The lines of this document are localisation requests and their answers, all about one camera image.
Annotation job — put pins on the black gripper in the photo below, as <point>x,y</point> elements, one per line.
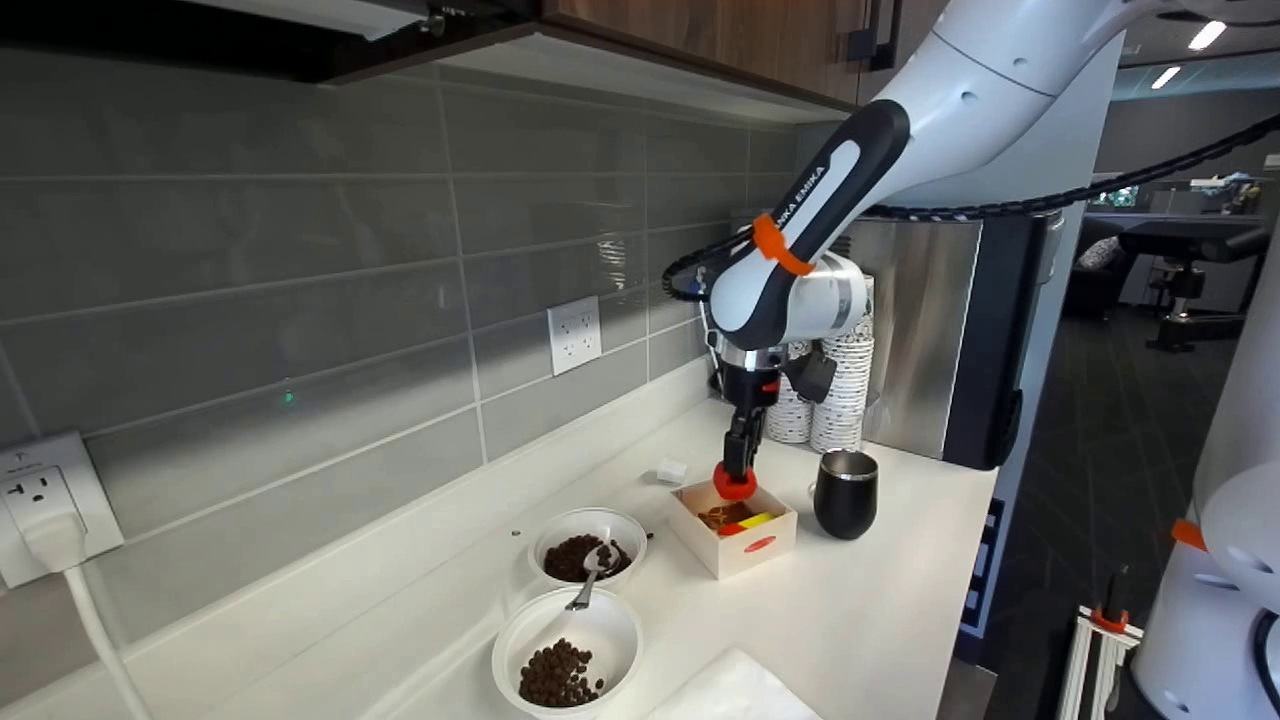
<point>750,388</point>

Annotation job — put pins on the red round object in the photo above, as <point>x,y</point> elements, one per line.
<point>735,486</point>

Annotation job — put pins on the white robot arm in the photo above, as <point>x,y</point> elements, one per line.
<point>973,85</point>

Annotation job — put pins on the small wooden box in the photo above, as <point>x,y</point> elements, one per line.
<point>728,532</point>

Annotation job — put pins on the black metal tumbler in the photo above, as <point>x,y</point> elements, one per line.
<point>847,495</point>

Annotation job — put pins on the metal spoon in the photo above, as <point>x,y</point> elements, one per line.
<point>599,566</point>

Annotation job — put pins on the white bowl with spoon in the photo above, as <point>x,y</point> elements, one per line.
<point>566,541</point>

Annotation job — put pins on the white folded cloth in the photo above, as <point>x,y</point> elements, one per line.
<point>735,691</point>

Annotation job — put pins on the white bowl of beans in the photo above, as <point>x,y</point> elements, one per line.
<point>560,661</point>

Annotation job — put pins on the white outlet with plug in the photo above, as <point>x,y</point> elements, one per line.
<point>53,508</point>

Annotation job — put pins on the white wall outlet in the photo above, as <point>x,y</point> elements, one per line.
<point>572,335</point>

